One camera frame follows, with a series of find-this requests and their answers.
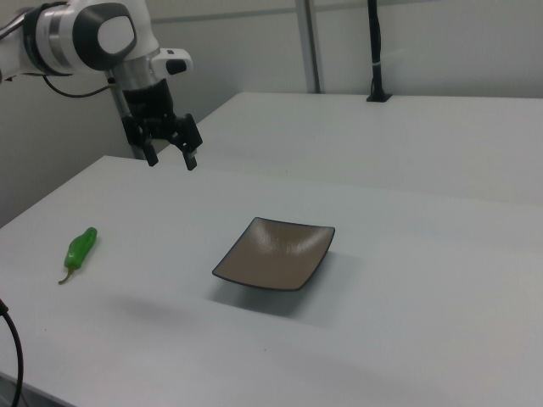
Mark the green chili pepper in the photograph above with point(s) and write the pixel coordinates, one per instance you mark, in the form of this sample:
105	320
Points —
78	250

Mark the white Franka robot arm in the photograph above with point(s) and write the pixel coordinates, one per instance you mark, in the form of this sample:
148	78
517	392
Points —
85	34

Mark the square brown ceramic plate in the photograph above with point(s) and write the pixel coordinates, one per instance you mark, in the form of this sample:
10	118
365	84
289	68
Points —
275	256

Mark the black pole with base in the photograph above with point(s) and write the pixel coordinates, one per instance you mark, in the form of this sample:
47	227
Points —
375	42

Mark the grey metal wall profile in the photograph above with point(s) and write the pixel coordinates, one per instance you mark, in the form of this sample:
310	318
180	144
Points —
309	46

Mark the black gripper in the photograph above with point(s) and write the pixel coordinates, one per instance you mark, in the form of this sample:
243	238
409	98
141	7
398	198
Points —
148	104

